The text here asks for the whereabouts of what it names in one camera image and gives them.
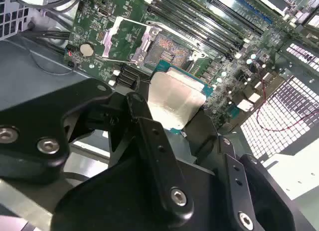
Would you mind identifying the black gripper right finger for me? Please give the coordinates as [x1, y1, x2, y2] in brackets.
[183, 108, 317, 231]

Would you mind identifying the silver topped CPU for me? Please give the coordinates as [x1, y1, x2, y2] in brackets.
[147, 59, 215, 137]

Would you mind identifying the thin wire locking lever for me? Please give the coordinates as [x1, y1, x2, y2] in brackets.
[145, 20, 209, 60]

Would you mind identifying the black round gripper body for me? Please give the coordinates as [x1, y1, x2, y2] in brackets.
[53, 156, 239, 231]

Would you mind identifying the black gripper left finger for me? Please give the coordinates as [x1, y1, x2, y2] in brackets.
[0, 77, 195, 225]

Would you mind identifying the metal socket cover frame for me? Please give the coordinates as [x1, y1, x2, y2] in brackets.
[102, 16, 157, 66]

